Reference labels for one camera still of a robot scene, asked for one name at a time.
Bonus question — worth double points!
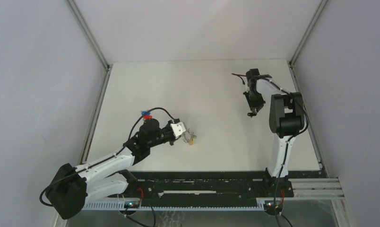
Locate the left green circuit board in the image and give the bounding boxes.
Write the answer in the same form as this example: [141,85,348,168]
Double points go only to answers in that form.
[124,201,141,209]

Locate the aluminium frame post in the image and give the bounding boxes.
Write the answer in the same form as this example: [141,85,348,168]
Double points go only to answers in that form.
[64,0,111,71]
[288,0,330,68]

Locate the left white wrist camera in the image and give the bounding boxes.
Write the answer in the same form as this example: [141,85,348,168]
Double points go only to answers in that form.
[170,122,187,139]

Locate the black camera cable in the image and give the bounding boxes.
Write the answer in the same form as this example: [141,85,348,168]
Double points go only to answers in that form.
[39,107,175,208]
[231,73,310,227]

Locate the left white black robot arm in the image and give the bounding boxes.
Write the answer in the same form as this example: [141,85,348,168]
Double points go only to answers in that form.
[44,119,187,220]

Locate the right black camera cable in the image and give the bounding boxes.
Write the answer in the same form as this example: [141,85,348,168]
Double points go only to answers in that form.
[231,73,310,227]

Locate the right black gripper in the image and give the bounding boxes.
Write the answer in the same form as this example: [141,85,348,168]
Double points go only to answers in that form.
[243,90,266,113]

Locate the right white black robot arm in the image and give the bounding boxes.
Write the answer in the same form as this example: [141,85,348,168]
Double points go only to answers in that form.
[243,69,308,178]

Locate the right green circuit board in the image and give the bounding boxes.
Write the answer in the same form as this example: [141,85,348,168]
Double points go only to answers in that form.
[264,201,283,210]

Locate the left aluminium frame post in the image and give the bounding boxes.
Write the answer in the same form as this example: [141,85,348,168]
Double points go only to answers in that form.
[64,0,111,71]

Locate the right aluminium frame post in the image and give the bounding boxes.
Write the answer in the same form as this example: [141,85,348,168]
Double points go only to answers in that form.
[288,0,330,68]

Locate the white slotted cable duct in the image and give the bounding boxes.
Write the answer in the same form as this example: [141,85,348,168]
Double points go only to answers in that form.
[82,200,265,211]

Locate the left black camera cable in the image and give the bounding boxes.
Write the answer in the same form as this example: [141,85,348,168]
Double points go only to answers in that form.
[39,107,175,208]

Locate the green circuit board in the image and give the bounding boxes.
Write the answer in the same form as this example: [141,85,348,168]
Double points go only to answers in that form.
[124,201,141,209]
[264,201,283,210]

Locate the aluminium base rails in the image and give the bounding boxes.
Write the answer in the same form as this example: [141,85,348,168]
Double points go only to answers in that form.
[83,177,343,204]

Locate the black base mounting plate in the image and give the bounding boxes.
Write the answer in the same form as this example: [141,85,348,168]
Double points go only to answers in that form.
[119,171,294,208]

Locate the silver keyring with chain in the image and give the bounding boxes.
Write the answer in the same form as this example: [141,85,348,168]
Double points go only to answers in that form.
[183,129,195,145]

